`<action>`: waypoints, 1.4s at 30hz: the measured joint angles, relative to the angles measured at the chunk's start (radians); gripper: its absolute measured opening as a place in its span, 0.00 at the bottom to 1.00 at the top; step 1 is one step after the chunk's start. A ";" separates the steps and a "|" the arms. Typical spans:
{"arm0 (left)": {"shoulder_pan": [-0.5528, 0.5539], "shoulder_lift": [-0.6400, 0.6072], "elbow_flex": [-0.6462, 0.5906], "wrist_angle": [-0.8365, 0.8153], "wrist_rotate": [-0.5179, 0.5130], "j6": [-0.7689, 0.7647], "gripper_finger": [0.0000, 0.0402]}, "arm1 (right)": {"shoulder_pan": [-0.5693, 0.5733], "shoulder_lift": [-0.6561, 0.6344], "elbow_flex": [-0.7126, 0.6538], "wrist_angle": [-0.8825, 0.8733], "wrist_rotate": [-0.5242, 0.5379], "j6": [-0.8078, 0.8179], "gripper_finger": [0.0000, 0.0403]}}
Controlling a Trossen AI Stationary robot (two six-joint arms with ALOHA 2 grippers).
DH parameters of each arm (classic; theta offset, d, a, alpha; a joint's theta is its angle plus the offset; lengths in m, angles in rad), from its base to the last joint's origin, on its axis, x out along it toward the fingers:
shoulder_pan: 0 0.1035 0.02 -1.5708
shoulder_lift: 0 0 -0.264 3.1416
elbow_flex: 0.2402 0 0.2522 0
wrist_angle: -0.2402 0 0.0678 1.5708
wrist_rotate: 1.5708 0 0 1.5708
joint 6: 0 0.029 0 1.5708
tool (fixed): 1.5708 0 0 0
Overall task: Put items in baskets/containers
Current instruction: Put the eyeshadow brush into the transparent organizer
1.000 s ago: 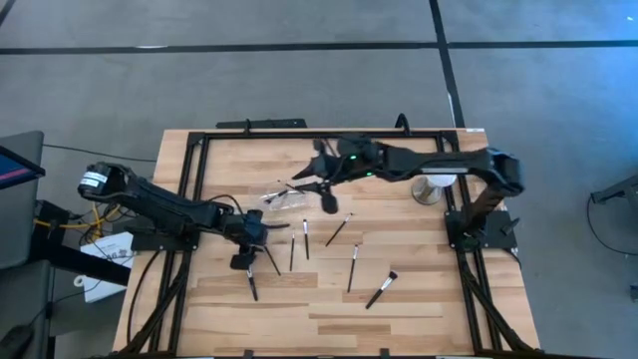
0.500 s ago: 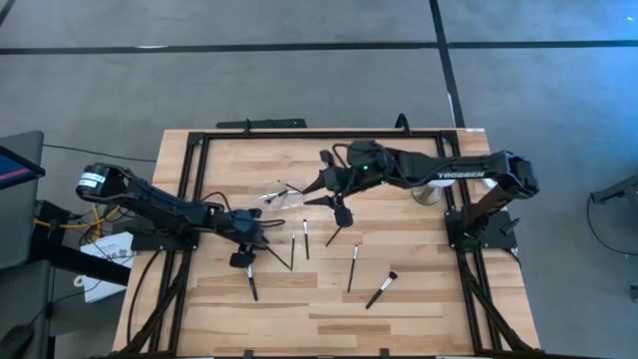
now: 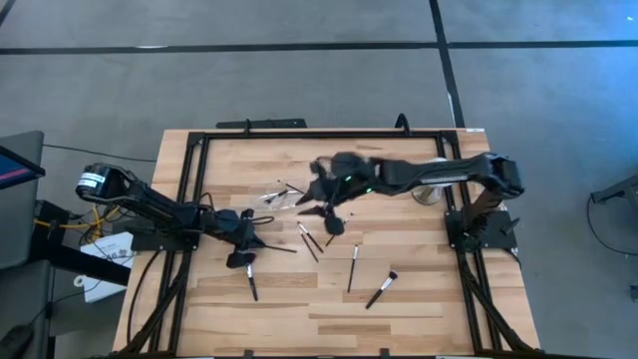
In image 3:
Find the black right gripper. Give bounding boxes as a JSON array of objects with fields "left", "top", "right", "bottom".
[{"left": 294, "top": 155, "right": 371, "bottom": 217}]

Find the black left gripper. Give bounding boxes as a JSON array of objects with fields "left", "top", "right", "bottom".
[{"left": 213, "top": 207, "right": 268, "bottom": 249}]

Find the black fan makeup brush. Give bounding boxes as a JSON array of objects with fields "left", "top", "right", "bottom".
[{"left": 244, "top": 262, "right": 259, "bottom": 302}]

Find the black powder makeup brush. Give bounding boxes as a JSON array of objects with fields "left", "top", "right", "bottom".
[{"left": 365, "top": 270, "right": 399, "bottom": 310}]

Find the clear plastic organizer container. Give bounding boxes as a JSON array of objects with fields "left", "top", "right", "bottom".
[{"left": 256, "top": 179, "right": 310, "bottom": 213}]

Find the black bar device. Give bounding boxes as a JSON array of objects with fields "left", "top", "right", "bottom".
[{"left": 215, "top": 118, "right": 309, "bottom": 131}]

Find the white mushroom table lamp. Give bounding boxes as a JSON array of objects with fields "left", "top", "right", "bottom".
[{"left": 411, "top": 156, "right": 456, "bottom": 206}]

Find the white paper sheet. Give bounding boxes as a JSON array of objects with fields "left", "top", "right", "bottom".
[{"left": 74, "top": 231, "right": 136, "bottom": 304}]

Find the black desk beam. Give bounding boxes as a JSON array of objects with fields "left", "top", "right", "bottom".
[{"left": 29, "top": 198, "right": 132, "bottom": 288}]

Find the grey cabinet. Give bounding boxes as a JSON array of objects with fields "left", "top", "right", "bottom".
[{"left": 0, "top": 130, "right": 46, "bottom": 270}]

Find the grey chair seat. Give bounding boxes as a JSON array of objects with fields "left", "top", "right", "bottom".
[{"left": 0, "top": 259, "right": 52, "bottom": 330}]

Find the flat screen monitor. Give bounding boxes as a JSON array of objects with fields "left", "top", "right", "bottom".
[{"left": 0, "top": 144, "right": 47, "bottom": 190}]

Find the dark rounded floor object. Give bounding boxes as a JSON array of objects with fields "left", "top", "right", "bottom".
[{"left": 0, "top": 323, "right": 34, "bottom": 359}]

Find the grey stand leg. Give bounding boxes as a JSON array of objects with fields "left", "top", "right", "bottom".
[{"left": 590, "top": 174, "right": 638, "bottom": 205}]

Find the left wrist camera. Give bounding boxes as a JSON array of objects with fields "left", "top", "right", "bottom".
[{"left": 225, "top": 250, "right": 258, "bottom": 270}]

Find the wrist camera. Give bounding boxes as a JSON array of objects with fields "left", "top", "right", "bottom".
[
  {"left": 225, "top": 250, "right": 258, "bottom": 270},
  {"left": 321, "top": 203, "right": 346, "bottom": 237}
]

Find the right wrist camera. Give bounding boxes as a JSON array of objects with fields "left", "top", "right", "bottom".
[{"left": 321, "top": 203, "right": 346, "bottom": 237}]

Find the black aluminium table frame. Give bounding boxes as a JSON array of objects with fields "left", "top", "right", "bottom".
[{"left": 122, "top": 130, "right": 544, "bottom": 358}]

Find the thick black cable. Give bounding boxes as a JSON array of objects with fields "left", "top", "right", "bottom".
[{"left": 126, "top": 248, "right": 165, "bottom": 348}]

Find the yellow cable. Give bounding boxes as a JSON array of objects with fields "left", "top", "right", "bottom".
[{"left": 33, "top": 198, "right": 126, "bottom": 240}]

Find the black curved floor cable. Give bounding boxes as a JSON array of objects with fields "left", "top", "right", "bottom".
[{"left": 585, "top": 194, "right": 638, "bottom": 258}]

